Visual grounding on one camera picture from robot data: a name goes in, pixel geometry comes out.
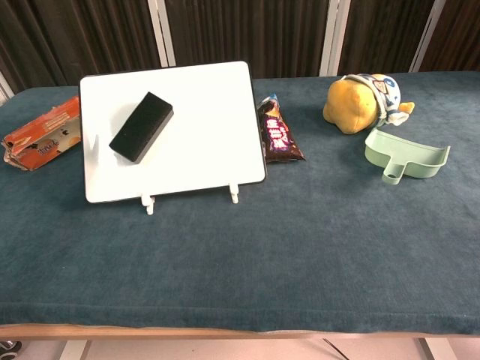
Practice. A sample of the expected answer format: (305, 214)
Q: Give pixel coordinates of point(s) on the small black box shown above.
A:
(141, 127)

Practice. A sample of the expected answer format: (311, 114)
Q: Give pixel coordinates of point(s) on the white whiteboard on stand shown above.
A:
(170, 131)

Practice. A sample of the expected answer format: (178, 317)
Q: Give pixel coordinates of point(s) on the dark blue table cloth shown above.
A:
(240, 210)

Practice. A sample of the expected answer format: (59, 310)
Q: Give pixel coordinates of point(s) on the dark brown snack bag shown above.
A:
(279, 133)

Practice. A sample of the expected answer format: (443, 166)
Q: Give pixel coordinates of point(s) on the yellow plush duck toy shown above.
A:
(363, 103)

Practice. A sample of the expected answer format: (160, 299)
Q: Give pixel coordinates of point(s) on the mint green plastic dustpan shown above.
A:
(407, 153)

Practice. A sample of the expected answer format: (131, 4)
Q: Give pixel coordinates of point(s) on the orange cardboard snack box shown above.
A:
(43, 137)

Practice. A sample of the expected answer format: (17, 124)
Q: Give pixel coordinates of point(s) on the black white shoe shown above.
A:
(9, 347)

